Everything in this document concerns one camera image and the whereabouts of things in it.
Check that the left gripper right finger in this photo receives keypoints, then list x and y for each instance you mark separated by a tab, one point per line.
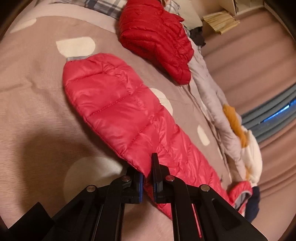
199	213

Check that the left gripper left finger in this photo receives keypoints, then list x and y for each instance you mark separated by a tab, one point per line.
96	213

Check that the pink-red hooded puffer jacket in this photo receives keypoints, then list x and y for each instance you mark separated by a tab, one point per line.
114	102

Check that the navy blue folded garment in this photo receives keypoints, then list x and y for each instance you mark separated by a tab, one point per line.
252	206

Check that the brown polka dot duvet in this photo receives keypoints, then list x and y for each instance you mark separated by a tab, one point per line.
48	153

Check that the blue grey curtain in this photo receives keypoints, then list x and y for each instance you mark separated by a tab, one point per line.
272	116

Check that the grey crumpled quilt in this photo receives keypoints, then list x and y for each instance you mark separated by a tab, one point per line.
211	99

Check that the pink beige curtain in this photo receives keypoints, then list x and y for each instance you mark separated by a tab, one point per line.
252	63

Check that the black small garment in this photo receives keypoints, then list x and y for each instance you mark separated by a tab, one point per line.
196	36

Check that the folded dark red puffer jacket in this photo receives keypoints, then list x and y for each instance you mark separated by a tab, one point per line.
151	32

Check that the yellow pleated lamp shade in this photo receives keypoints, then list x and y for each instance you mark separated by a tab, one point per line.
221	22

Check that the plaid pillow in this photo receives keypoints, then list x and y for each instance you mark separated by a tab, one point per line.
113	8

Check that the white shelf cabinet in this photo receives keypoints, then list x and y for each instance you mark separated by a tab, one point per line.
238	7

